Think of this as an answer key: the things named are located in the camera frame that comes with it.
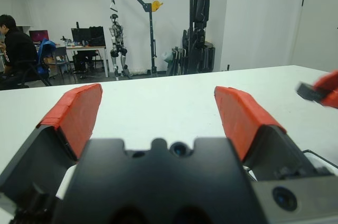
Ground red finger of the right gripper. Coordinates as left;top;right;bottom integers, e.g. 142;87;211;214
312;69;338;93
320;91;338;109

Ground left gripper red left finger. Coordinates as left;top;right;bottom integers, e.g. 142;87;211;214
0;83;103;209

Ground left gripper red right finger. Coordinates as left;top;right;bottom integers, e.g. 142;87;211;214
213;86;333;182

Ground black computer tower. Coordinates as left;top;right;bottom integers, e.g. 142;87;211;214
72;52;89;74

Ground black office chair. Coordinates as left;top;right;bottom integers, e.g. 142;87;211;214
0;59;53;89

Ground grey chair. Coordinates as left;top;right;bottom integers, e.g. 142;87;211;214
51;46;77;80

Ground white desk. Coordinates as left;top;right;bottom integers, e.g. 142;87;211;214
65;45;109;78

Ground blue office chair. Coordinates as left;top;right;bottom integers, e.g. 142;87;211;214
36;38;58;76

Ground black monitor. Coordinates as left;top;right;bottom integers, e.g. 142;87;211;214
71;22;92;46

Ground grey folded chairs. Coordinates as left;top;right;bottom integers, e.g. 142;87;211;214
167;46;187;76

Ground monitor with pink screen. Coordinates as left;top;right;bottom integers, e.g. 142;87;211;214
29;30;50;43

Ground seated person in black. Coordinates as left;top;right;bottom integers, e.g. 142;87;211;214
0;14;39;87

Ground silver humanoid robot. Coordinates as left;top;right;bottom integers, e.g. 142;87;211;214
109;14;132;81

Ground black gantry crane yellow winch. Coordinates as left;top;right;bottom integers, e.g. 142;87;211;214
109;0;164;77

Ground black robot on hoist stand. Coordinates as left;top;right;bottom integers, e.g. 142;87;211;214
175;0;216;76

